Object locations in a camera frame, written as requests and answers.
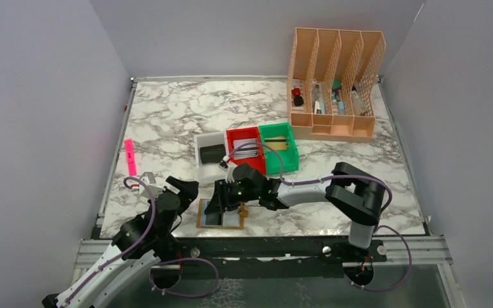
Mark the green plastic bin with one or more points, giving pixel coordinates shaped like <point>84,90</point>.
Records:
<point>289,156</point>

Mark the red and black stamp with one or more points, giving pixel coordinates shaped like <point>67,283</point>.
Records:
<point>297,98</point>

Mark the peach plastic desk organizer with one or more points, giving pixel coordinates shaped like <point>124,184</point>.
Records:
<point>325,63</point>

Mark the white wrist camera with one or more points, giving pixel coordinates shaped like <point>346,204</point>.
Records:
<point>228,168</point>
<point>151,186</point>

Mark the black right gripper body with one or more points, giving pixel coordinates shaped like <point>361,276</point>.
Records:
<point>225,192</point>

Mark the black card in white bin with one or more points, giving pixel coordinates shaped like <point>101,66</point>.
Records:
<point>212,154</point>

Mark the red plastic bin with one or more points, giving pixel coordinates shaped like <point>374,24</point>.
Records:
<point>236,137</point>

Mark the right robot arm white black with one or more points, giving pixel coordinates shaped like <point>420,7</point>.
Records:
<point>357,194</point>

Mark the black card with chip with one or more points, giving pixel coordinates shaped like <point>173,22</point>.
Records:
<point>210,220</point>

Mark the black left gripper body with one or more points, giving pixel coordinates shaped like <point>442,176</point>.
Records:
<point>178,191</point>

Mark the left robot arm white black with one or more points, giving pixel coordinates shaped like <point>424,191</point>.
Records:
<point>140,243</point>

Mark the white cards stack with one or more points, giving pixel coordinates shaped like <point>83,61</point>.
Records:
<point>245,148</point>

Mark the white plastic bin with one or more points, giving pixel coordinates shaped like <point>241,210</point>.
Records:
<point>208,173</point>

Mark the gold card with stripe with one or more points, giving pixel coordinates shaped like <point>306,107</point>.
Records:
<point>278,143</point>

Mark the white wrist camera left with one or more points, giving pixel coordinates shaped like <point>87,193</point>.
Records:
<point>151,186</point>

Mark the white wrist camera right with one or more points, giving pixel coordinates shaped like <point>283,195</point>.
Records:
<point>228,168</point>

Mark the yellow-brown card holder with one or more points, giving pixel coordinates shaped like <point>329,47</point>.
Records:
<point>241,210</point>

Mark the pink highlighter marker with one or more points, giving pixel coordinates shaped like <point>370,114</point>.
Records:
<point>130,157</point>

